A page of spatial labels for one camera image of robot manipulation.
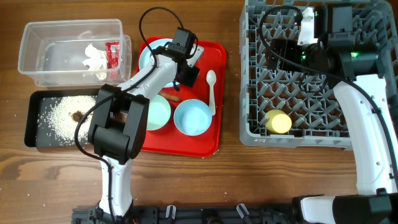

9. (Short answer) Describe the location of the brown sweet potato piece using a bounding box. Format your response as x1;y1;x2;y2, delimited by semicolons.
158;91;181;102

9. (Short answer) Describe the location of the white cooked rice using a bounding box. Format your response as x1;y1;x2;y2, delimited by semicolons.
49;96;96;140

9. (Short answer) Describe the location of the red ketchup packet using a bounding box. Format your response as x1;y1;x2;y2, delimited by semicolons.
105;41;120;69

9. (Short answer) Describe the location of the white plastic spoon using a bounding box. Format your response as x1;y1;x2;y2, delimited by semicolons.
206;70;216;116

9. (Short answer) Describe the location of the yellow plastic cup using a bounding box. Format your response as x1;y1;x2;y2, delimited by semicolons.
265;110;292;134

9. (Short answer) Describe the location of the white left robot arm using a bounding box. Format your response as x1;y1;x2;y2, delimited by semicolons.
87;27;199;223

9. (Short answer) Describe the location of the grey plastic dishwasher rack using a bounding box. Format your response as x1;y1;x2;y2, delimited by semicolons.
238;0;398;151

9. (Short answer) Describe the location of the black waste tray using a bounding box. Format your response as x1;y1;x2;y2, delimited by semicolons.
24;88;99;147

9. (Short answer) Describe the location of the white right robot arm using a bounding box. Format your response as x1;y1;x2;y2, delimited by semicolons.
266;3;397;223

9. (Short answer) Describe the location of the clear plastic bin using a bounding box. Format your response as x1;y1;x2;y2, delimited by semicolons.
18;19;132;87

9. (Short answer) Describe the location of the red plastic tray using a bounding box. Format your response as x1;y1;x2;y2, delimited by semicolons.
142;41;227;157

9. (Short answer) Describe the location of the light blue round plate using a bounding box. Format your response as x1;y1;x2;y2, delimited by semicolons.
137;38;172;72

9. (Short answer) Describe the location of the light blue grey bowl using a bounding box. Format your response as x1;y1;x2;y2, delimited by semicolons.
174;99;213;136

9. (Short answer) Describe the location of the white tissue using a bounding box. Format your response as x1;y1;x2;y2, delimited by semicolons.
82;44;108;80

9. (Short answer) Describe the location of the mint green bowl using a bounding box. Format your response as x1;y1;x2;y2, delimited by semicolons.
147;95;171;131

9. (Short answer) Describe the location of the brown food scrap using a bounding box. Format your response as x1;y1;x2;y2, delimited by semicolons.
72;111;84;122

